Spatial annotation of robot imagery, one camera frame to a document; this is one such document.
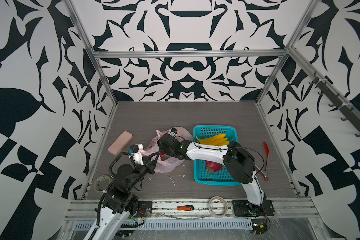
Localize orange handled screwdriver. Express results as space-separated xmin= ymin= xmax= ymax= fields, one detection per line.
xmin=177 ymin=205 xmax=194 ymax=212

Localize black hook rack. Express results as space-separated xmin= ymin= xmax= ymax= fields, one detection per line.
xmin=309 ymin=72 xmax=360 ymax=138

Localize pink plastic bag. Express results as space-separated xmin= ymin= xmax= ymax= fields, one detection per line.
xmin=139 ymin=127 xmax=193 ymax=174

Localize yellow banana bunch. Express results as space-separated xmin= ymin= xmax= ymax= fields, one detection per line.
xmin=196 ymin=134 xmax=230 ymax=146

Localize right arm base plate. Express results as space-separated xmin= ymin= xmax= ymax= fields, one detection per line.
xmin=232 ymin=199 xmax=275 ymax=217

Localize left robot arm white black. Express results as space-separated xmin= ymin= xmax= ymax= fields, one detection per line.
xmin=85 ymin=152 xmax=160 ymax=240

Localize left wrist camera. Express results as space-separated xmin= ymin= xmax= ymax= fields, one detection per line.
xmin=129 ymin=144 xmax=144 ymax=166

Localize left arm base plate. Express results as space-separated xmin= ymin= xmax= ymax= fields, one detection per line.
xmin=133 ymin=201 xmax=153 ymax=218

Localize red kitchen tongs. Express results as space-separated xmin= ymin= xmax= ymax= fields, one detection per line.
xmin=256 ymin=142 xmax=270 ymax=182

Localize green circuit board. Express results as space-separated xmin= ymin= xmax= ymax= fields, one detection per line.
xmin=251 ymin=218 xmax=271 ymax=236

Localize teal plastic basket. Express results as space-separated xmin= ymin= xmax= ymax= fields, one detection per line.
xmin=193 ymin=125 xmax=241 ymax=186

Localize white cable duct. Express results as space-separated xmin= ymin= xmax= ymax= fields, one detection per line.
xmin=71 ymin=218 xmax=254 ymax=231

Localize pink case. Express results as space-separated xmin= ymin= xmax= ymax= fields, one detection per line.
xmin=108 ymin=131 xmax=133 ymax=156

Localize red dragon fruit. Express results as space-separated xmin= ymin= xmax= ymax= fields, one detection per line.
xmin=206 ymin=161 xmax=223 ymax=173

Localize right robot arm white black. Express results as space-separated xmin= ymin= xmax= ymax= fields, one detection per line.
xmin=158 ymin=134 xmax=267 ymax=217

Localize tape roll left side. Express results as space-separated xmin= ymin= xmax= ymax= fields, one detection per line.
xmin=93 ymin=175 xmax=113 ymax=193

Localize clear tape roll front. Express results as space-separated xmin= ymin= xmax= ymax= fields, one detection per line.
xmin=208 ymin=196 xmax=229 ymax=219

